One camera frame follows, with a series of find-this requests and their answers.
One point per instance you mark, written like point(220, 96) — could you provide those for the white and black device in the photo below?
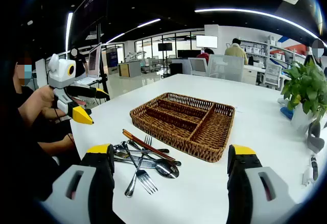
point(314, 168)

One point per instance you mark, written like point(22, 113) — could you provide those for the grey curved holder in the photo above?
point(315, 142)

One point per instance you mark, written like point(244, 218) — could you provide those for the black box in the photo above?
point(175, 69)

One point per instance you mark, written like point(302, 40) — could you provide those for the white wall screen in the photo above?
point(207, 41)

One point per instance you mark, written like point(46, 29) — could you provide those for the black handheld device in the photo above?
point(88, 111)

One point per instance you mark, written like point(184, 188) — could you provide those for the black television on stand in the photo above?
point(165, 46)

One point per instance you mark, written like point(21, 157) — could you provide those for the blue object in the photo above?
point(286, 113)

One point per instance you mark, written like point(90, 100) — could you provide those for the white storage shelf with boxes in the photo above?
point(255, 49)

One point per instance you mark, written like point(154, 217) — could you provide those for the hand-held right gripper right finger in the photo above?
point(240, 188)

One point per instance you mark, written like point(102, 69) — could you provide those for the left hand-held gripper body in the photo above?
point(60, 74)

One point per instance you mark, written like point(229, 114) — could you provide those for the green potted plant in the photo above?
point(304, 86)

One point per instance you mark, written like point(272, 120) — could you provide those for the black desk monitor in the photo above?
point(187, 53)

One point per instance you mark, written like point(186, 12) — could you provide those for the large black display panel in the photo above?
point(89, 9)

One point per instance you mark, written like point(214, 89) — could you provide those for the person's left hand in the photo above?
point(44, 95)

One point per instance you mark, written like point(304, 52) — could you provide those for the brown chopstick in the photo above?
point(139, 142)
point(143, 141)

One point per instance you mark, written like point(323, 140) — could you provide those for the silver laptop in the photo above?
point(94, 60)

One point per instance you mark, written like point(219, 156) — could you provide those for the white plant pot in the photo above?
point(300, 119)

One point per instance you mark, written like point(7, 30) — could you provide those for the silver fork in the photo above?
point(130, 188)
point(146, 180)

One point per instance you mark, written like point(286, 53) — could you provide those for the long curved ceiling light strip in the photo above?
point(217, 10)

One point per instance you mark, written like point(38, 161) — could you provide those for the white partition panel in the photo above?
point(41, 71)

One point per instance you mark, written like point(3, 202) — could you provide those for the brown wicker storage slot tray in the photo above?
point(176, 132)

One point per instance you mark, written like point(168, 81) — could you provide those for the person's black shirt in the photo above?
point(23, 152)

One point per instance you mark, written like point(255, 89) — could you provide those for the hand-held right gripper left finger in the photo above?
point(99, 183)

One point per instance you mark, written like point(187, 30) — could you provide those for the black laptop stand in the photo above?
point(99, 34)

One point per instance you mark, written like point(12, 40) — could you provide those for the wooden cabinet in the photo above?
point(125, 69)

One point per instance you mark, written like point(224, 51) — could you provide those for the white mesh office chair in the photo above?
point(224, 67)
point(272, 74)

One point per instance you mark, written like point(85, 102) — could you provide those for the blue standing banner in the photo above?
point(112, 60)

